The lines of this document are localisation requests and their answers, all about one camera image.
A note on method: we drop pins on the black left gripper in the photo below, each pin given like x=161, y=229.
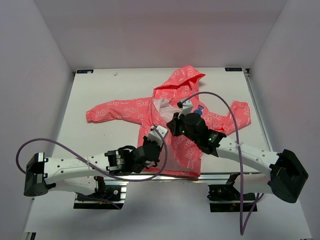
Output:
x=146, y=141

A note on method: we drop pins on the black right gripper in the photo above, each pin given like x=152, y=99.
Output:
x=174, y=123

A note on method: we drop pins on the pink hooded children's jacket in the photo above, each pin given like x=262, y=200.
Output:
x=184, y=157

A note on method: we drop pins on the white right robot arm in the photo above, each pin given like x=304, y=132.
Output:
x=280, y=174

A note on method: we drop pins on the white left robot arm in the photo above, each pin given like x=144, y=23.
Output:
x=85, y=175

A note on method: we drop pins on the blue right table label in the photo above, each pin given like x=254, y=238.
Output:
x=233, y=69

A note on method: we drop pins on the blue table label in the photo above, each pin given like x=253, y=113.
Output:
x=84, y=71
x=233, y=69

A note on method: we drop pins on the blue left table label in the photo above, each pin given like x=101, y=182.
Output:
x=84, y=71

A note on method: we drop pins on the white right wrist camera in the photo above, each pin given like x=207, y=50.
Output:
x=185, y=106

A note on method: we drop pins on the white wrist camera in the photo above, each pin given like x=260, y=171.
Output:
x=157, y=134
x=185, y=106

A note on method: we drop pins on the aluminium table front rail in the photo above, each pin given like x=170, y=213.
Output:
x=204, y=178

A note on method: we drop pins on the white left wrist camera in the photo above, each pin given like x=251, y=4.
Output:
x=157, y=134

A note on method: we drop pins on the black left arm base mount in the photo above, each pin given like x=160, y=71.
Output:
x=107, y=195

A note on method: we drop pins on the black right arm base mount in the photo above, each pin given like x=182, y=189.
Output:
x=224, y=198

